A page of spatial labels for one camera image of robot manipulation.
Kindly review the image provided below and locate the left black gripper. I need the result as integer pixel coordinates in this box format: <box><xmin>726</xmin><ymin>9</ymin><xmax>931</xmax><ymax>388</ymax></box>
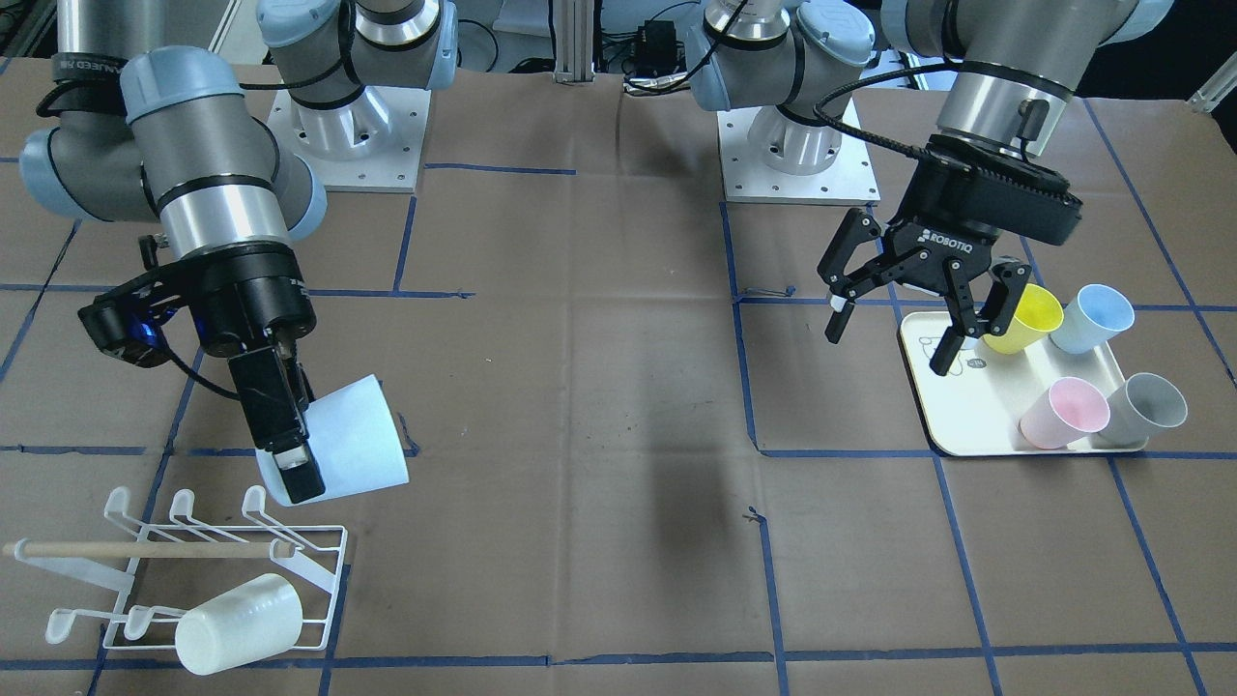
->
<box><xmin>816</xmin><ymin>135</ymin><xmax>1084</xmax><ymax>378</ymax></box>

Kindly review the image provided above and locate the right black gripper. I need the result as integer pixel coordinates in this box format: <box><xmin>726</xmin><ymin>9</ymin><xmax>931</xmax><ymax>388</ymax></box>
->
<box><xmin>188</xmin><ymin>242</ymin><xmax>327</xmax><ymax>504</ymax></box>

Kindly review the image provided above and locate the light blue cup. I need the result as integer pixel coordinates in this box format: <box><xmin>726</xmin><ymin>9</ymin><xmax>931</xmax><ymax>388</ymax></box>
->
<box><xmin>306</xmin><ymin>375</ymin><xmax>408</xmax><ymax>504</ymax></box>
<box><xmin>1049</xmin><ymin>283</ymin><xmax>1136</xmax><ymax>354</ymax></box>

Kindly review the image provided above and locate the white plastic cup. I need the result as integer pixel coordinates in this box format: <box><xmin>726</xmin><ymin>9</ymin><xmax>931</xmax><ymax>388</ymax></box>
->
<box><xmin>174</xmin><ymin>574</ymin><xmax>303</xmax><ymax>677</ymax></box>

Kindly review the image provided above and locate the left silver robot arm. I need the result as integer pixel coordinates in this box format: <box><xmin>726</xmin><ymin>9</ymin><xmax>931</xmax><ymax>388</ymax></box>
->
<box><xmin>684</xmin><ymin>1</ymin><xmax>1171</xmax><ymax>375</ymax></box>

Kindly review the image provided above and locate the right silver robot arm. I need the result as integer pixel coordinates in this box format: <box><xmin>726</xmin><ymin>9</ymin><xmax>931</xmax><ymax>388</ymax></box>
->
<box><xmin>19</xmin><ymin>1</ymin><xmax>408</xmax><ymax>506</ymax></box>

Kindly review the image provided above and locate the yellow plastic cup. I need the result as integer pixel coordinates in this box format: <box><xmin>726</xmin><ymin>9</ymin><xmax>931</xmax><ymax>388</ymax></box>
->
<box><xmin>982</xmin><ymin>283</ymin><xmax>1064</xmax><ymax>354</ymax></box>

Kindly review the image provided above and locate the pink plastic cup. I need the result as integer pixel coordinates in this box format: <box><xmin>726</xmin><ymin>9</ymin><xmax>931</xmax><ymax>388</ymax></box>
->
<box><xmin>1018</xmin><ymin>376</ymin><xmax>1110</xmax><ymax>450</ymax></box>

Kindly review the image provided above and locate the grey plastic cup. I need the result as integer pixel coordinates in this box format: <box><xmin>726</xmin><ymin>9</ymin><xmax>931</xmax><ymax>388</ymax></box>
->
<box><xmin>1097</xmin><ymin>373</ymin><xmax>1189</xmax><ymax>448</ymax></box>

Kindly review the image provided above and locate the cream serving tray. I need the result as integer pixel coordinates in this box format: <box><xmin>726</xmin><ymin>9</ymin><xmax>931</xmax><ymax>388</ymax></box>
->
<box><xmin>901</xmin><ymin>312</ymin><xmax>1127</xmax><ymax>457</ymax></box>

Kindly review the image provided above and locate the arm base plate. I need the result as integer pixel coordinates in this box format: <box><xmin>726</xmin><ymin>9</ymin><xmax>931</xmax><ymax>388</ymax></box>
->
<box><xmin>267</xmin><ymin>85</ymin><xmax>432</xmax><ymax>194</ymax></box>
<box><xmin>716</xmin><ymin>106</ymin><xmax>880</xmax><ymax>206</ymax></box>

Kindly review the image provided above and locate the white wire cup rack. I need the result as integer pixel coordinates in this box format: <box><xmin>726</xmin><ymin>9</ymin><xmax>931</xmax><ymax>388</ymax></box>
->
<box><xmin>4</xmin><ymin>485</ymin><xmax>349</xmax><ymax>656</ymax></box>

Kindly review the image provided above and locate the aluminium frame post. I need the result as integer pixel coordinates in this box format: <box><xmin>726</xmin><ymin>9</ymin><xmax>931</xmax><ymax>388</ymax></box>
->
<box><xmin>548</xmin><ymin>0</ymin><xmax>600</xmax><ymax>84</ymax></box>

